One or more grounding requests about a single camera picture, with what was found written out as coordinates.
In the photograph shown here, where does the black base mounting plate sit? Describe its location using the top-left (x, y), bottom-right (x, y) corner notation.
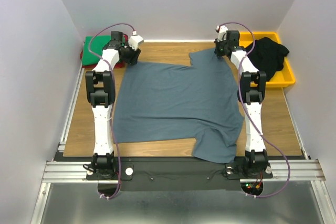
top-left (86, 157), bottom-right (273, 191)

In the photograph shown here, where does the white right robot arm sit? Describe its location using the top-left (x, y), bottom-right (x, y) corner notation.
top-left (214, 25), bottom-right (272, 177)

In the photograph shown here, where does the yellow plastic bin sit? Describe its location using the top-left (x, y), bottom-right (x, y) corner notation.
top-left (239, 31), bottom-right (296, 88)

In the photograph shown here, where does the black crumpled t-shirt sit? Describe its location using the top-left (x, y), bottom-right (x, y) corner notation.
top-left (248, 37), bottom-right (289, 82)

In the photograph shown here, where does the small electronics board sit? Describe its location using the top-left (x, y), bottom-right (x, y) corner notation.
top-left (241, 182), bottom-right (263, 195)

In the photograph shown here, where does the folded red t-shirt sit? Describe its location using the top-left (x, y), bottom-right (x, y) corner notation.
top-left (79, 35), bottom-right (129, 69)

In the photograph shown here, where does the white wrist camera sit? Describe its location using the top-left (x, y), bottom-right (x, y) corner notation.
top-left (128, 30), bottom-right (144, 51)
top-left (215, 25), bottom-right (228, 42)

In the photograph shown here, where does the aluminium extrusion rail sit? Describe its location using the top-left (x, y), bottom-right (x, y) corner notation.
top-left (269, 156), bottom-right (325, 182)

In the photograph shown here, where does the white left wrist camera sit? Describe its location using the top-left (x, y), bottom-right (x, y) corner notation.
top-left (128, 30), bottom-right (144, 51)

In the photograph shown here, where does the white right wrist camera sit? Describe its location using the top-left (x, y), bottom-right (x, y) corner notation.
top-left (215, 25), bottom-right (228, 42)

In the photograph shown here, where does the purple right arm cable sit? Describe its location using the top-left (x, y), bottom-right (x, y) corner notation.
top-left (216, 22), bottom-right (291, 200)

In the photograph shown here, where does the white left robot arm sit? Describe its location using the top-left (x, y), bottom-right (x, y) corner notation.
top-left (85, 30), bottom-right (143, 179)

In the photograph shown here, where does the folded green t-shirt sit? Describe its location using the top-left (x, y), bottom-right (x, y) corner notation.
top-left (80, 35), bottom-right (111, 68)

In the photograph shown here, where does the blue-grey t-shirt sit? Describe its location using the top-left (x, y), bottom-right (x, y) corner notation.
top-left (113, 49), bottom-right (244, 163)

